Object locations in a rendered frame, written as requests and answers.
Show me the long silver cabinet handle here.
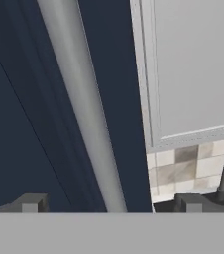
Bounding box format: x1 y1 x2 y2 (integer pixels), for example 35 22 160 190
36 0 128 213

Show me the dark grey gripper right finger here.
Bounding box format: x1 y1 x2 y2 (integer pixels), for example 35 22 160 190
173 193 224 213

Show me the dark sink basin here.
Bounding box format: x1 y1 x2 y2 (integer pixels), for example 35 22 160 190
153 190 224 213

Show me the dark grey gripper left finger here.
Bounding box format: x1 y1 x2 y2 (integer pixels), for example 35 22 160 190
0 192 50 213

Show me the navy blue cabinet door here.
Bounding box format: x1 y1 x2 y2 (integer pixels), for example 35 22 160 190
0 0 153 213

